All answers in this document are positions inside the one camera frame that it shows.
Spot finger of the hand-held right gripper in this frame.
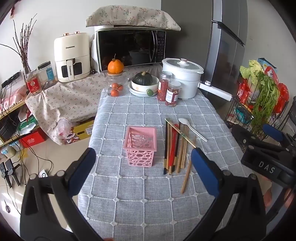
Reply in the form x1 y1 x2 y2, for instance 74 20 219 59
231 125 278 152
262 123 296 151

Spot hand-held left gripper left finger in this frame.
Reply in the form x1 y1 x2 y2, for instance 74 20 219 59
20 147 103 241

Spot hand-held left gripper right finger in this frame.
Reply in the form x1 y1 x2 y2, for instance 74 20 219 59
183 148 267 241

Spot bamboo chopstick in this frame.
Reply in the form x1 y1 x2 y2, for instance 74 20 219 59
168 122 173 175
180 136 197 194

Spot black chopstick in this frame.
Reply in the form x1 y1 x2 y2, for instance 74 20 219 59
174 130 182 172
163 119 168 175

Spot red chopstick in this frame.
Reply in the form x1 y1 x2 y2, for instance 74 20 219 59
171 124 180 167

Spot white spoon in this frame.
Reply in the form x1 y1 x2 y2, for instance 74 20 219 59
178 118 208 142

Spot pink plastic utensil basket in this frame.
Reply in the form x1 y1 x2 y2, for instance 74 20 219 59
123 126 158 168

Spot cilantro bunch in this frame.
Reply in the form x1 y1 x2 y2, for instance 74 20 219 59
250 71 281 135

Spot red plastic bag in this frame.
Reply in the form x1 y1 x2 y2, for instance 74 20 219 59
275 82 290 114

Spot yellow cardboard box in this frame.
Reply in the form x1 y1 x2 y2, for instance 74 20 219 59
66 119 96 143

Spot red snack packet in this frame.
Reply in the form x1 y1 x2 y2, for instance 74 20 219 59
237 78 253 104

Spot pink plastic bag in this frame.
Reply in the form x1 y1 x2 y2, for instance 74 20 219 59
53 118 75 140

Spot red box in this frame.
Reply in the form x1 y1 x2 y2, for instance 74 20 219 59
19 128 46 149

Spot grey checkered tablecloth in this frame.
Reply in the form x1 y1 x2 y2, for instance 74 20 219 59
78 89 266 241

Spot napa cabbage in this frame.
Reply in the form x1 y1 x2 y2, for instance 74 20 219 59
240 60 264 85

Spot blue box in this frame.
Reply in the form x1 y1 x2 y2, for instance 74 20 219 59
257 57 278 70

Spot green tissue pack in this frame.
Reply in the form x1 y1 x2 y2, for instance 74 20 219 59
17 114 39 135

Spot cherry print table cover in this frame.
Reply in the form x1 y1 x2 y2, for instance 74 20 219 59
25 63 163 146

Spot white electric cooking pot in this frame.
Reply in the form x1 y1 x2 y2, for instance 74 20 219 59
161 58 232 102

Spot short jar with red label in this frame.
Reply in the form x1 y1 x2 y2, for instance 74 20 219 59
166 80 181 108

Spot tall jar of red berries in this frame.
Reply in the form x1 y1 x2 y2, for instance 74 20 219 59
158 71 173 102

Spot grey refrigerator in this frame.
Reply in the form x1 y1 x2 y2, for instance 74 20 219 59
161 0 248 116

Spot wooden shelf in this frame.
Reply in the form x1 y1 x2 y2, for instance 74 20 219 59
0 99 48 145

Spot glass jar with wooden lid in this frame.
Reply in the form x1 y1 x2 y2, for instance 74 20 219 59
105 72 126 97

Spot white dish with green knob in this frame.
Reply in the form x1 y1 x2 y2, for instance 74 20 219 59
128 84 160 98

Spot glass jar with red label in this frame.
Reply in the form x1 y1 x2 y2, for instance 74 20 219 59
25 69 42 96

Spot white ceramic bowl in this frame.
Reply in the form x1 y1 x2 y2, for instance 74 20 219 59
131 75 160 92

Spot pink cloth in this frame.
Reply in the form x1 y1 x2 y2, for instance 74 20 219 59
0 85 31 110

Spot plastic jar with blue label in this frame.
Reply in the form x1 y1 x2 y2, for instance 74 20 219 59
37 61 56 87

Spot green pumpkin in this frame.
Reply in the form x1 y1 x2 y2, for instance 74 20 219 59
132 71 153 86

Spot large orange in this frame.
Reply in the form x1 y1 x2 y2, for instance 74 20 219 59
108 54 125 74

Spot black power strip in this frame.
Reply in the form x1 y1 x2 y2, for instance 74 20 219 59
1 72 22 88

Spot cream air fryer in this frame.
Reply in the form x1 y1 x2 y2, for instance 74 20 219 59
54 32 91 83

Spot black microwave oven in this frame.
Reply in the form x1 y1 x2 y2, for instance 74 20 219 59
94 25 167 73

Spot dry branches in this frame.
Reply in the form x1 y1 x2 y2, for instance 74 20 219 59
0 13 38 77

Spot floral dust cover cloth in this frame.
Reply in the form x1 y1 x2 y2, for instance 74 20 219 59
85 6 181 32

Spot black wire rack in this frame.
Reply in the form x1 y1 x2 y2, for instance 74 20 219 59
224 76 296 145

